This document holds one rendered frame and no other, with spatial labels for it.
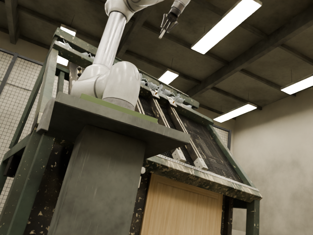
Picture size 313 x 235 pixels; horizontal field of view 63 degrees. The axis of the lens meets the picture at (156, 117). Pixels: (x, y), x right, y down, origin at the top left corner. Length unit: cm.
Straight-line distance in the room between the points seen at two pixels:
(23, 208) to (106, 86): 70
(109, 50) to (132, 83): 33
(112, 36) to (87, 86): 36
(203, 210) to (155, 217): 55
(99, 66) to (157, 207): 133
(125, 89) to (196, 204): 163
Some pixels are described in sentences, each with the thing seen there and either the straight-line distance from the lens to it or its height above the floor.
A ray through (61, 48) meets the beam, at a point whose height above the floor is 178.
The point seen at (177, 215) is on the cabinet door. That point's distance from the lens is 238.
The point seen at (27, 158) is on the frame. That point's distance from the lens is 161.
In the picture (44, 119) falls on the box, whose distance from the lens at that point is 143.
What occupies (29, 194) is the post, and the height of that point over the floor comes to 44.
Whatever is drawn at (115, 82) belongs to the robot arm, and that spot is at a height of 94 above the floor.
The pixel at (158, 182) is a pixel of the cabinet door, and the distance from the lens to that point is 224.
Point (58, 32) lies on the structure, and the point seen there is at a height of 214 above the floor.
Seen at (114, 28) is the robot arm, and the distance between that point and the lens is 152.
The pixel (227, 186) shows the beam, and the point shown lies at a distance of 246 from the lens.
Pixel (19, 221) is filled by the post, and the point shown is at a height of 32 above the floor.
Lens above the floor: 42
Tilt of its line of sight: 22 degrees up
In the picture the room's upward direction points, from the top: 10 degrees clockwise
